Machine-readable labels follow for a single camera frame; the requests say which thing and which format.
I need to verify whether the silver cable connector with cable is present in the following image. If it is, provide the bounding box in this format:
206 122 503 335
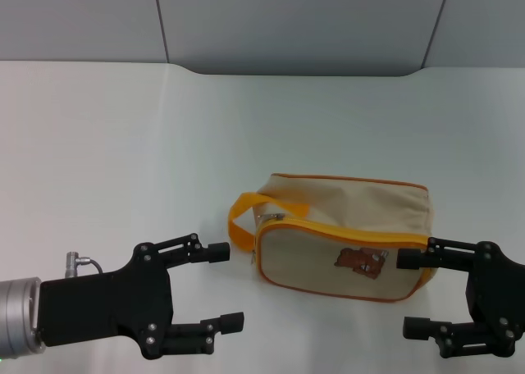
65 250 108 277

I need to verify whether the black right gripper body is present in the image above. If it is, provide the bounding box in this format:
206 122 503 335
465 239 525 357

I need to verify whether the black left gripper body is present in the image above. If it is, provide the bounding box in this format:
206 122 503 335
39 241 176 361

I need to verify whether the beige bear-print zipper bag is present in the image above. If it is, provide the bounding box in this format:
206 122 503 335
227 172 431 304

